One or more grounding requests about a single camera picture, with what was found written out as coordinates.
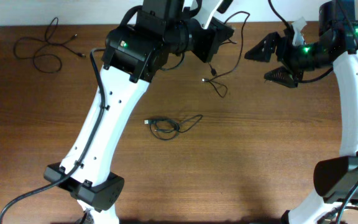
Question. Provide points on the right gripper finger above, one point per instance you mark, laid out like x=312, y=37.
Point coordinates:
x=282, y=76
x=263, y=51

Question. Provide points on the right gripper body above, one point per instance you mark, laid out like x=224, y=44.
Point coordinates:
x=282, y=53

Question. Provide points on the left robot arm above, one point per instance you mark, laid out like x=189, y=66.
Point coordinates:
x=133, y=53

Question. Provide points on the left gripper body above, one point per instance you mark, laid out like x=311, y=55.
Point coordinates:
x=212, y=42

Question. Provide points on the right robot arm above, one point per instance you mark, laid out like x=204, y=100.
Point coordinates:
x=335, y=180

